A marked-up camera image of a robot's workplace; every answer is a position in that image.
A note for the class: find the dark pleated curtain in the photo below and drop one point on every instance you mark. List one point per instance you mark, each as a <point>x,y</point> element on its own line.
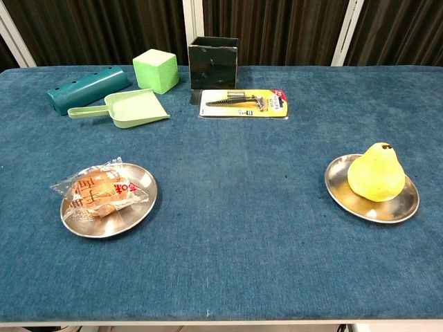
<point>7,57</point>
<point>277,31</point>
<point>401,31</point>
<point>104,31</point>

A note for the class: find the dark square open box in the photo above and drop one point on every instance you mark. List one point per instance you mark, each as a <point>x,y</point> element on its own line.
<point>212,69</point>

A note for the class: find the light green plastic dustpan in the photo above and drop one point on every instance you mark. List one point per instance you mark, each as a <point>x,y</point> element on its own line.
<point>135,109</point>

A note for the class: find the teal half-cylinder holder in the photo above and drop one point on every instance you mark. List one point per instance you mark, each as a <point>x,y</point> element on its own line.
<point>86,90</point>

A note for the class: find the light green foam cube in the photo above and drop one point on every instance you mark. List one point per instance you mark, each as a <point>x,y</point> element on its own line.
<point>155,72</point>

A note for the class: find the round steel plate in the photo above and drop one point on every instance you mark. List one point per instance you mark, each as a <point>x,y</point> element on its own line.
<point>384,211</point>
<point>136,216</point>

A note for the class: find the yellow pear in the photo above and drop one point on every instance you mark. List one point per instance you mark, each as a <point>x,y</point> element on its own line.
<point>375,176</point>

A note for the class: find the white frame post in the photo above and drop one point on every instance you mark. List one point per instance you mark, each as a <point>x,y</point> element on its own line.
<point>14,38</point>
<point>192,17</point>
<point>346,34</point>

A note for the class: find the pastry bun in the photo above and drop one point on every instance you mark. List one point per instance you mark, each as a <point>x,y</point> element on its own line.
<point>97,193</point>

